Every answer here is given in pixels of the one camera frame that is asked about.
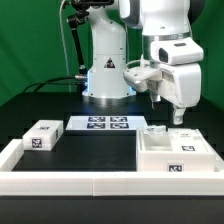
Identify grey hanging cable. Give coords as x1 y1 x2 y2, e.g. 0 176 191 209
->
58 0 73 94

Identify black cables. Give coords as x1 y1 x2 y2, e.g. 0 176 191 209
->
21 75 88 94

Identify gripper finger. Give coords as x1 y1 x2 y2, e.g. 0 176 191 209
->
173 106 184 125
150 95 159 110

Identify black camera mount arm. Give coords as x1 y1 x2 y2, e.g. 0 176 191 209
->
67 0 114 81

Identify white cabinet top block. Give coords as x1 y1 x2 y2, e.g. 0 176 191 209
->
23 120 64 151

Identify white base tag plate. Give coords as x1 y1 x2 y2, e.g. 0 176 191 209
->
66 116 147 131

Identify white cabinet door panel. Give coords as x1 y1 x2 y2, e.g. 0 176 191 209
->
168 128 212 154
145 125 166 134

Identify white cabinet body box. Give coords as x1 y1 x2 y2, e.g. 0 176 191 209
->
136 128 216 172

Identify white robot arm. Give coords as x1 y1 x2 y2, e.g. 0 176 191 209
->
83 0 204 125

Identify white obstacle wall fence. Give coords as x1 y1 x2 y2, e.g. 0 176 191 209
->
0 139 224 196

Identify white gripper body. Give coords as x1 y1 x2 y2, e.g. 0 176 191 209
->
150 37 204 108

